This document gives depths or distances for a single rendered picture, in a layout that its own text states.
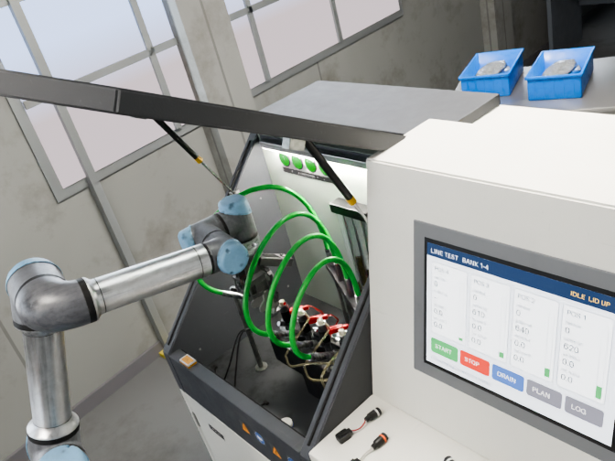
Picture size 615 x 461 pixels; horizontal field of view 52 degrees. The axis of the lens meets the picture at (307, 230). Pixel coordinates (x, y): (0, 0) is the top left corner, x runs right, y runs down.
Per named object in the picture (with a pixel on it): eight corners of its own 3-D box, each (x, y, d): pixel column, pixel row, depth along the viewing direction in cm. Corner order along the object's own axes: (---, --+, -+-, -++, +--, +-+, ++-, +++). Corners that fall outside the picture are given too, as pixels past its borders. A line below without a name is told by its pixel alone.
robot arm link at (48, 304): (17, 308, 117) (248, 231, 140) (7, 286, 126) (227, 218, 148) (34, 359, 122) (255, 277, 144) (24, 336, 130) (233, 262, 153)
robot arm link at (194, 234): (189, 241, 145) (231, 220, 149) (171, 227, 154) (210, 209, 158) (199, 269, 148) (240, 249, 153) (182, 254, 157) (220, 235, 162)
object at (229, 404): (185, 393, 199) (167, 355, 192) (197, 385, 201) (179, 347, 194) (314, 497, 154) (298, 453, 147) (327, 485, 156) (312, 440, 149)
